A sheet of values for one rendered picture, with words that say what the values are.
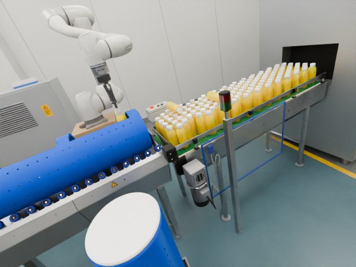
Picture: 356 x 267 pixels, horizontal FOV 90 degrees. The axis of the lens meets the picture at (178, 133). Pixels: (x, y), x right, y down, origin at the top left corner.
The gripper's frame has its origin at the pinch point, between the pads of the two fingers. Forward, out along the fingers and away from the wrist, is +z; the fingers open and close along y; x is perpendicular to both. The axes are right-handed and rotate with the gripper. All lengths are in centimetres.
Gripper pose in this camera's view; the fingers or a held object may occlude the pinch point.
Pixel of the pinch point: (116, 107)
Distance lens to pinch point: 119.5
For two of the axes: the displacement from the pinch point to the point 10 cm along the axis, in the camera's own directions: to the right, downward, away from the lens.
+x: 8.6, -4.0, 3.2
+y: 4.6, 3.4, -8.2
